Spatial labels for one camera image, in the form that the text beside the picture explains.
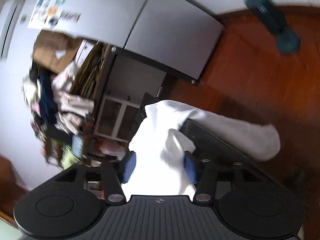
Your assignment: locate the stack of flat cardboards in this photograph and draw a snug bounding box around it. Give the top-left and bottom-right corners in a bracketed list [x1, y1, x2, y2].
[69, 43, 111, 98]

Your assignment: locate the grey refrigerator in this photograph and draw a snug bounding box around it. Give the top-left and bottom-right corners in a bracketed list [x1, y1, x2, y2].
[0, 0, 225, 81]

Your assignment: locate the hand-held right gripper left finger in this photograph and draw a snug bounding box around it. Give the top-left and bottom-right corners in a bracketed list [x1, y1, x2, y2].
[53, 151, 137, 204]

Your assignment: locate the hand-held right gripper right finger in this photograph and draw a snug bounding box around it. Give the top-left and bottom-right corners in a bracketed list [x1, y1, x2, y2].
[184, 150, 267, 204]

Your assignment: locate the light blue pencil case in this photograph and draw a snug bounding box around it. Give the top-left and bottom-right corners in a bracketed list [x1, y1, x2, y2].
[72, 134, 83, 156]

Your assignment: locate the light green bag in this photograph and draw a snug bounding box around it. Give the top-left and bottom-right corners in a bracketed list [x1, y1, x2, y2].
[61, 149, 81, 168]

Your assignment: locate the white t-shirt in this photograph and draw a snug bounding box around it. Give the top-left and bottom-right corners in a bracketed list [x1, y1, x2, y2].
[122, 100, 281, 202]

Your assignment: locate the black metal desk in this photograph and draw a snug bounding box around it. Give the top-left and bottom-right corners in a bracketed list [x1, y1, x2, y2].
[85, 43, 201, 162]

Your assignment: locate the group of fridge magnets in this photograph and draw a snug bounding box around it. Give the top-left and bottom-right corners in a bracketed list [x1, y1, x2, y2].
[21, 0, 82, 27]

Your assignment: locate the pile of clothes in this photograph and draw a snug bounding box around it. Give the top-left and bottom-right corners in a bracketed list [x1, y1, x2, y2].
[22, 62, 96, 136]

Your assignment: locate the brown cardboard box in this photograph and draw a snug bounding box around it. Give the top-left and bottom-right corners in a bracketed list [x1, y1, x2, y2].
[32, 33, 86, 73]

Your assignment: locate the white drawer unit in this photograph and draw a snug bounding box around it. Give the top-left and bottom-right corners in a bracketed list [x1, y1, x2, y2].
[94, 93, 143, 143]

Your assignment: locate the white flat box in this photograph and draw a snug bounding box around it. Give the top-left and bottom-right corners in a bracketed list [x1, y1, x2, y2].
[74, 39, 96, 67]

